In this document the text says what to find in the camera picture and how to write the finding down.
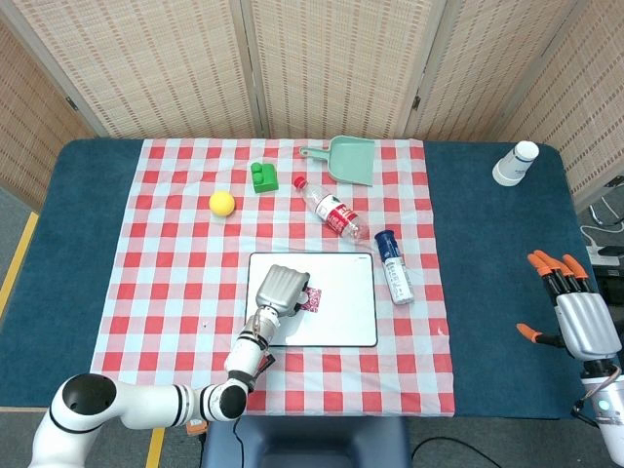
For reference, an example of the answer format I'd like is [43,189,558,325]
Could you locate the yellow ball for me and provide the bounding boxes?
[208,190,236,217]

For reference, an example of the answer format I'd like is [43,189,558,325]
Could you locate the left silver hand black fingers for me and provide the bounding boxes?
[253,264,312,318]

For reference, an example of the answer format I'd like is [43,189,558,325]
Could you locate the red white checkered tablecloth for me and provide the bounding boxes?
[81,137,457,418]

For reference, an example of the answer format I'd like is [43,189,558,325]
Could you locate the dark blue table cover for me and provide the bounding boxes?
[0,138,610,420]

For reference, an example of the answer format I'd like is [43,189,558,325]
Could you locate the white cable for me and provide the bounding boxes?
[579,222,624,250]

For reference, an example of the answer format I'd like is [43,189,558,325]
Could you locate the woven folding screen panel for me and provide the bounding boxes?
[238,0,448,140]
[491,0,624,211]
[404,0,594,142]
[0,0,267,140]
[0,9,98,211]

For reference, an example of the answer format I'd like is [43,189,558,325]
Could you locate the white rectangular board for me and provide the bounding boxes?
[243,252,379,349]

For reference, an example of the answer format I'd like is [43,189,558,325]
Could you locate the blue white cylindrical can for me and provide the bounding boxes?
[373,229,416,307]

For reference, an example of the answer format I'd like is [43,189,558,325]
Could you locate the white paper cup stack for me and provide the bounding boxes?
[491,140,540,187]

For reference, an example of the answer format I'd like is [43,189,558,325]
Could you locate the black floor cable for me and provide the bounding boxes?
[411,437,493,462]

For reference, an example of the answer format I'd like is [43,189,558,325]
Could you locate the mint green dustpan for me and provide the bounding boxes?
[298,136,377,188]

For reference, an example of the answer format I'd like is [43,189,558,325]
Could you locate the right silver hand orange fingertips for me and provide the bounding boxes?
[516,250,624,361]

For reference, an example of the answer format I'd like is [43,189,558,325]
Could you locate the green toy building block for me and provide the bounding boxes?
[249,162,280,196]

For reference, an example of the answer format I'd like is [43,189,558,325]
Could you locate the clear bottle red label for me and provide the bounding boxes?
[292,175,371,245]

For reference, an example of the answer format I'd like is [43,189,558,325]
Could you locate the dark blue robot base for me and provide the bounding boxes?
[201,415,411,468]

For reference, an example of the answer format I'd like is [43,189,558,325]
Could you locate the white power strip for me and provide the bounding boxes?
[584,243,624,267]

